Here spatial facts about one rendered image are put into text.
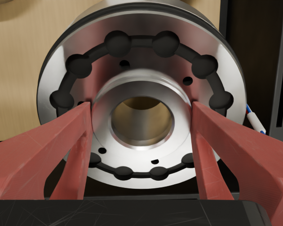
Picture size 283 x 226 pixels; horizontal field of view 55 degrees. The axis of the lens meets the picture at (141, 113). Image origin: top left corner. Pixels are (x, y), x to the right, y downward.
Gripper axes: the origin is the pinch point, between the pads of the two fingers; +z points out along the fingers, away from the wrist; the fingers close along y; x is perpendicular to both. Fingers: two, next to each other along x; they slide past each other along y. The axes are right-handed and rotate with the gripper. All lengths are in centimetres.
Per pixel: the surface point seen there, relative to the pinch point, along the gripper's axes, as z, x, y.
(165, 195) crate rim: 2.2, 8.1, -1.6
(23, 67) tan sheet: 13.9, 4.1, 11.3
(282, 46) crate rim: 5.4, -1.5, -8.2
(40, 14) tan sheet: 15.4, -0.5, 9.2
